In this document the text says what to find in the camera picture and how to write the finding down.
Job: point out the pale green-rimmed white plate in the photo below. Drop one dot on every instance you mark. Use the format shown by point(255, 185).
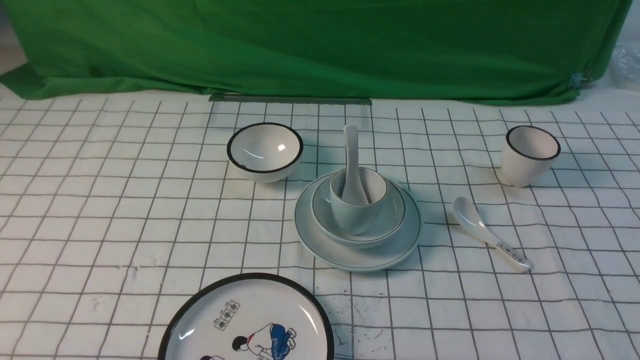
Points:
point(400, 245)

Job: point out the clear plastic sheet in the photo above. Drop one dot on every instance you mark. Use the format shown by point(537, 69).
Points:
point(625, 67)

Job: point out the white spoon with printed handle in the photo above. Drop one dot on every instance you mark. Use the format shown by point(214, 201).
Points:
point(468, 217)

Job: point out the white bowl with black rim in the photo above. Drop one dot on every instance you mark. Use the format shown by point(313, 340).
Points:
point(265, 152)

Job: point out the black-rimmed illustrated plate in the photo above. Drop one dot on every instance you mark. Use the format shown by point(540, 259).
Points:
point(249, 316)

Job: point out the green backdrop cloth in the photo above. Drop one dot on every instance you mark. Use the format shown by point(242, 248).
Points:
point(490, 52)

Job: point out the plain white ceramic spoon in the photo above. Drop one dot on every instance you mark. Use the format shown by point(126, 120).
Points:
point(353, 191)

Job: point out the pale white bowl on plate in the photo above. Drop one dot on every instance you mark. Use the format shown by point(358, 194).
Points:
point(388, 221)

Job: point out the white cup with black rim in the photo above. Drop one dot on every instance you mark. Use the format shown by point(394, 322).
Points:
point(528, 152)

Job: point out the white grid tablecloth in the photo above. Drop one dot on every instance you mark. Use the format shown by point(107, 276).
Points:
point(116, 209)

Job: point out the pale green-white cup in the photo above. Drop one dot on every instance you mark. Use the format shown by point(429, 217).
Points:
point(357, 219)

